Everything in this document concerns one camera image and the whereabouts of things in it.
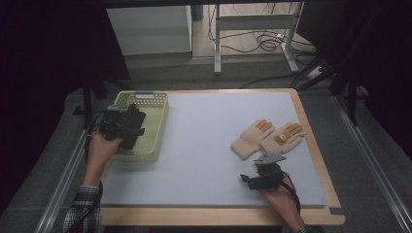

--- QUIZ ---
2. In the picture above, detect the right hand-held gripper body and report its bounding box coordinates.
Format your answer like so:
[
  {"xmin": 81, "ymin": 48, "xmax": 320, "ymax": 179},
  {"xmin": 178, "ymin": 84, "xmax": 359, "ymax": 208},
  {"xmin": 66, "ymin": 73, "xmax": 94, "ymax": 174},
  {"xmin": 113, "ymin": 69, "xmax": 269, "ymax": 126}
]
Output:
[{"xmin": 249, "ymin": 152, "xmax": 288, "ymax": 191}]

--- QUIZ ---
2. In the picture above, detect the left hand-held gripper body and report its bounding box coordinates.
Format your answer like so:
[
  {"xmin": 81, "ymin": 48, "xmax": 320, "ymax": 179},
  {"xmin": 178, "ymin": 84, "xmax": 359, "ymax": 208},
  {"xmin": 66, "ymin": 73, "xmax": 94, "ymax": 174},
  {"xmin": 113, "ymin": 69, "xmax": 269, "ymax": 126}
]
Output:
[{"xmin": 98, "ymin": 104, "xmax": 137, "ymax": 142}]

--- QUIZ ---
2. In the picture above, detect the pale green plastic basket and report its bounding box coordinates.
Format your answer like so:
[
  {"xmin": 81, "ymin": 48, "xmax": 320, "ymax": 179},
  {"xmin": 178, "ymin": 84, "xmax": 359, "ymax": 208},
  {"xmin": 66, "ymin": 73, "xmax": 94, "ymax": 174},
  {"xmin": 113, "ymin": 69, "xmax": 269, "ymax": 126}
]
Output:
[{"xmin": 110, "ymin": 90, "xmax": 170, "ymax": 163}]

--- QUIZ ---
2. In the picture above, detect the beige knit glove with label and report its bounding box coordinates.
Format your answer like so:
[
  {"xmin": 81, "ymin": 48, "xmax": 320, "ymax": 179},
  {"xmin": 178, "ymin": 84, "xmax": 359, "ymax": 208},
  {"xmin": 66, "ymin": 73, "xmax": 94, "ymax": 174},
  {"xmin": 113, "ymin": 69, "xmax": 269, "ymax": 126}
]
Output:
[{"xmin": 258, "ymin": 121, "xmax": 307, "ymax": 157}]

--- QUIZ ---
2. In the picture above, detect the plain beige knit glove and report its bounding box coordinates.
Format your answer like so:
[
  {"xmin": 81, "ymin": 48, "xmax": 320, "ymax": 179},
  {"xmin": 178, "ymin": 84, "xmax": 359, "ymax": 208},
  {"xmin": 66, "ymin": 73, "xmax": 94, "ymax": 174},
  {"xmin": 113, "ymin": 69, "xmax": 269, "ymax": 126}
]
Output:
[{"xmin": 230, "ymin": 118, "xmax": 276, "ymax": 161}]

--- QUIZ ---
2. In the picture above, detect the person's right hand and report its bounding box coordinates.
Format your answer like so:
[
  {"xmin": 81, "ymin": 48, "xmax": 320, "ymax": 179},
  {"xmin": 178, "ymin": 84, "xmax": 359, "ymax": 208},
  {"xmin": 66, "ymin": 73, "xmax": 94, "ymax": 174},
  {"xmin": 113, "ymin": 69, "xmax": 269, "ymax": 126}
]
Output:
[{"xmin": 257, "ymin": 178, "xmax": 301, "ymax": 217}]

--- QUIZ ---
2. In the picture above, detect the person's left hand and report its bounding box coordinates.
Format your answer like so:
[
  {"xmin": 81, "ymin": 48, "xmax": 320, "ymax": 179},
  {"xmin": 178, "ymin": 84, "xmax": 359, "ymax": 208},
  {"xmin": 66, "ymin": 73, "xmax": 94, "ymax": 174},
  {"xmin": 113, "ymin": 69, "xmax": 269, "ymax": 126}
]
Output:
[{"xmin": 86, "ymin": 130, "xmax": 124, "ymax": 171}]

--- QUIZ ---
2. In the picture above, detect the black metal stand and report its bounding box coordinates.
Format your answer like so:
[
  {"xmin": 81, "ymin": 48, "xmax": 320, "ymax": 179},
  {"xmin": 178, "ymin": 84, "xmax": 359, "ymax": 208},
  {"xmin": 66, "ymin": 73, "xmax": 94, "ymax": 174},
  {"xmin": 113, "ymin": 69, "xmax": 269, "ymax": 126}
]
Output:
[
  {"xmin": 291, "ymin": 54, "xmax": 362, "ymax": 127},
  {"xmin": 72, "ymin": 76, "xmax": 134, "ymax": 130}
]

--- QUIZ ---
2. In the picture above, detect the white foam board mat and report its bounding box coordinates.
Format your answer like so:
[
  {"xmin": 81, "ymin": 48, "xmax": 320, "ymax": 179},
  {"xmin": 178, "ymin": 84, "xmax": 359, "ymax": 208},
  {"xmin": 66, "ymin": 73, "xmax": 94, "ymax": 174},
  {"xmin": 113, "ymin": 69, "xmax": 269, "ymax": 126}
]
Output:
[{"xmin": 100, "ymin": 91, "xmax": 327, "ymax": 209}]

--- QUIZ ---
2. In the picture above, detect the wooden table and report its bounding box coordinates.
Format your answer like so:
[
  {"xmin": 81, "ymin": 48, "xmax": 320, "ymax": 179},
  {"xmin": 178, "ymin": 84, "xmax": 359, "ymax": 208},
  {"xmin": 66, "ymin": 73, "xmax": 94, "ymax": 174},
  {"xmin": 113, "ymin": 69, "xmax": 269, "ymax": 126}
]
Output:
[{"xmin": 100, "ymin": 87, "xmax": 346, "ymax": 227}]

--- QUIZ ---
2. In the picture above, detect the dark curtain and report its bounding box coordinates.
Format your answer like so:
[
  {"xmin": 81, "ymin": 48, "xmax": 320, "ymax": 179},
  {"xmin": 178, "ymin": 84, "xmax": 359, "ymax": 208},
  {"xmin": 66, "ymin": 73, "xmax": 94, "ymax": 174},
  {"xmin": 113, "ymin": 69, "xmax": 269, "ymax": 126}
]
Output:
[
  {"xmin": 297, "ymin": 0, "xmax": 412, "ymax": 159},
  {"xmin": 0, "ymin": 0, "xmax": 130, "ymax": 215}
]

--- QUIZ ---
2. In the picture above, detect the white cabinet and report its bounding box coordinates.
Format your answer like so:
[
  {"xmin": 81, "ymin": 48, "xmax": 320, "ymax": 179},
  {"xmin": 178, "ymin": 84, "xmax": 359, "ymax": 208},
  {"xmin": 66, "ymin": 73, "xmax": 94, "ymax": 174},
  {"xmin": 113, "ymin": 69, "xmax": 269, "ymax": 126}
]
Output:
[{"xmin": 106, "ymin": 5, "xmax": 193, "ymax": 56}]

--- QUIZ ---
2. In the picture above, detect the white power strip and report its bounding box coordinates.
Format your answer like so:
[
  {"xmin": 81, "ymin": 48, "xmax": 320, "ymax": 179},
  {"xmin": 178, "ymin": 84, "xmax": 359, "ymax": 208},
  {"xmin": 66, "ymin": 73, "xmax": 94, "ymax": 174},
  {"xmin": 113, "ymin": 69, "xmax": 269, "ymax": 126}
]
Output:
[{"xmin": 305, "ymin": 66, "xmax": 324, "ymax": 81}]

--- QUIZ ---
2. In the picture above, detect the left hand-held gripper black cable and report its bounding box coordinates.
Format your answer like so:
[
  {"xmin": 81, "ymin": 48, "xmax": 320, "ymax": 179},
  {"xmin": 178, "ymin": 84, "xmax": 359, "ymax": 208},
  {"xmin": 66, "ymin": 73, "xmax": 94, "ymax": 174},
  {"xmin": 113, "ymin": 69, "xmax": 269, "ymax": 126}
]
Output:
[{"xmin": 66, "ymin": 109, "xmax": 110, "ymax": 233}]

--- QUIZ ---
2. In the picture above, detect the hand-held gripper black cable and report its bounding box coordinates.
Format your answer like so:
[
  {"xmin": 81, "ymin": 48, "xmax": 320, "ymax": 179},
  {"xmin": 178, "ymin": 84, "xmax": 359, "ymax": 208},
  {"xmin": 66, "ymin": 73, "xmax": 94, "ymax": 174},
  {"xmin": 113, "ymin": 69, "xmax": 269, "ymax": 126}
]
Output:
[
  {"xmin": 281, "ymin": 170, "xmax": 302, "ymax": 215},
  {"xmin": 66, "ymin": 109, "xmax": 110, "ymax": 233}
]

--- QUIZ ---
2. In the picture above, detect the right hand-held gripper black cable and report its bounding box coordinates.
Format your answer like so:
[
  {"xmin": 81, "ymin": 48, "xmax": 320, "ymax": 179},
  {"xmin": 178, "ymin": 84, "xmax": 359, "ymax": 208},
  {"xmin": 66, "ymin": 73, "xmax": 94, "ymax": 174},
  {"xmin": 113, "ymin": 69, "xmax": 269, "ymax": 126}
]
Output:
[{"xmin": 281, "ymin": 170, "xmax": 302, "ymax": 215}]

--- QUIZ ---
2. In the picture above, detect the aluminium floor rail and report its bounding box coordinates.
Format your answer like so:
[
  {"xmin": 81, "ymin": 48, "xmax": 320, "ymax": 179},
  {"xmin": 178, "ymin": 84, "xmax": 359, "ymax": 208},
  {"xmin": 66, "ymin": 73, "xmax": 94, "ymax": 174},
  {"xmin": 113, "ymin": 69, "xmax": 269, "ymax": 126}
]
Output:
[
  {"xmin": 33, "ymin": 116, "xmax": 98, "ymax": 233},
  {"xmin": 333, "ymin": 95, "xmax": 412, "ymax": 233}
]

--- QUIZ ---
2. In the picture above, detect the long black floor cable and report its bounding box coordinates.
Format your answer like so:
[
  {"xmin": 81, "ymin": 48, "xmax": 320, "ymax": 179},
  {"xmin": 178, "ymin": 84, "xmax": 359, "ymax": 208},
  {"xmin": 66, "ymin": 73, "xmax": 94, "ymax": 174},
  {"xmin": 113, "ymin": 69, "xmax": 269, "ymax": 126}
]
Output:
[{"xmin": 239, "ymin": 72, "xmax": 302, "ymax": 90}]

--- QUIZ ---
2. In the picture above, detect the tangle of black floor cables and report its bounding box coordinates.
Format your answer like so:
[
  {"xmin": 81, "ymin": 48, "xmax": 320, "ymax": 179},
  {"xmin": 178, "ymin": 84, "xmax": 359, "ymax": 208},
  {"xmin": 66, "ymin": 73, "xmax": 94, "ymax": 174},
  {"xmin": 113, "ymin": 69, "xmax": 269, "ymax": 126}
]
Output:
[{"xmin": 207, "ymin": 3, "xmax": 317, "ymax": 54}]

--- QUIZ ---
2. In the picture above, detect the white metal desk frame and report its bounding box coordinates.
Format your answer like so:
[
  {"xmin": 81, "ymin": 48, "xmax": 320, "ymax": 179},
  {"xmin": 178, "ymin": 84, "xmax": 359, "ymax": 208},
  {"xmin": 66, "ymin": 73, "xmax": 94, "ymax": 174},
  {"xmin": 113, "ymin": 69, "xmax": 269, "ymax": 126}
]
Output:
[{"xmin": 213, "ymin": 2, "xmax": 305, "ymax": 76}]

